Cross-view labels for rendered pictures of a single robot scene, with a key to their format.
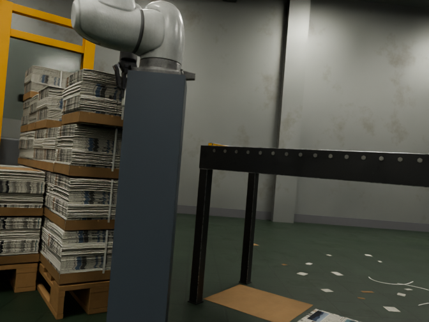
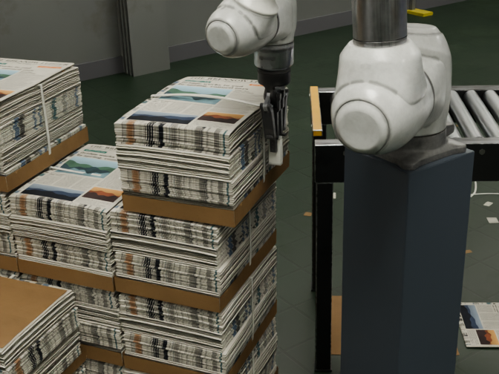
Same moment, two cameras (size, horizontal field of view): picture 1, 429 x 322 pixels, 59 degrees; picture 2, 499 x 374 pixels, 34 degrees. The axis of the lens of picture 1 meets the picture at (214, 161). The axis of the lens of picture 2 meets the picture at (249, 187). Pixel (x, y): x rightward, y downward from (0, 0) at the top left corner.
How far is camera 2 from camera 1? 173 cm
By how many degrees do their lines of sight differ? 40
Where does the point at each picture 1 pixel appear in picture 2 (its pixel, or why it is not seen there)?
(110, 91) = (251, 145)
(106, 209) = (249, 324)
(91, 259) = not seen: outside the picture
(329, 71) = not seen: outside the picture
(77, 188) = (227, 323)
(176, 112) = (463, 208)
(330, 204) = not seen: hidden behind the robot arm
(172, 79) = (460, 164)
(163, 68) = (442, 147)
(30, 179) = (59, 315)
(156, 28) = (441, 93)
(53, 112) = (10, 156)
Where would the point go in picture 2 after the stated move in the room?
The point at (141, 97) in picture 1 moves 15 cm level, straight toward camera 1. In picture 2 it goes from (425, 206) to (488, 228)
